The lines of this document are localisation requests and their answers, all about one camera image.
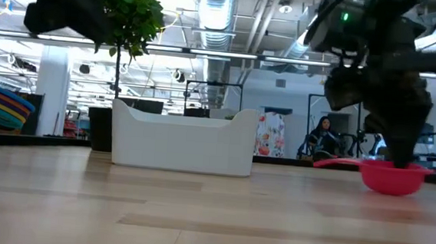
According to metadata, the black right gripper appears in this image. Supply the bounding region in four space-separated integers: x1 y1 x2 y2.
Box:
359 45 436 171

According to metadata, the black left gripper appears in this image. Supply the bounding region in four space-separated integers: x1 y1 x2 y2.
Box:
21 0 112 45

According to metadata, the red measuring cup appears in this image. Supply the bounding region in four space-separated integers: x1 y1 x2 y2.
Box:
311 155 436 199

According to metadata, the white plastic basket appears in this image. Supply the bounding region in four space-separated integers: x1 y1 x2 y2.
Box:
107 97 261 179

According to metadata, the green leafy plant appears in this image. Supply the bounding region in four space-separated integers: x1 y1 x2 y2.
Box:
90 0 167 114

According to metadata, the seated person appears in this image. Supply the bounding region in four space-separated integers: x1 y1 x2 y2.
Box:
296 114 345 163

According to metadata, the white pillar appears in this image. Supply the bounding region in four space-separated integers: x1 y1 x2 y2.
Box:
31 43 73 138

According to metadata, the black plant pot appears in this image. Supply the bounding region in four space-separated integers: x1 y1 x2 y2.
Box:
85 106 115 153

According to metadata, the floral print cloth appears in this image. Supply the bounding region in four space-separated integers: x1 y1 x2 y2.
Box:
253 110 288 159

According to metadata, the long linear ceiling light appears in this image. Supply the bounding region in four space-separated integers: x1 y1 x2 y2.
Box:
34 34 333 69

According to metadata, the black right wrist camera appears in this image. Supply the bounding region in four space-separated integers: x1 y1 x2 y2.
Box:
322 66 367 114

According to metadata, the black rectangular frame stand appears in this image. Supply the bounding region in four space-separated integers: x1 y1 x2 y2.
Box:
305 92 363 154

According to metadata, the smooth silver ventilation duct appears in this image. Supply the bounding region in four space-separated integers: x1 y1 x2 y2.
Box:
283 11 326 67

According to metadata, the ribbed silver ventilation duct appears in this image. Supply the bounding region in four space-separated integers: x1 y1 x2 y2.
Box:
187 0 238 110

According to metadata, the black aluminium table frame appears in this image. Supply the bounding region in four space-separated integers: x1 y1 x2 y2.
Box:
0 132 436 186

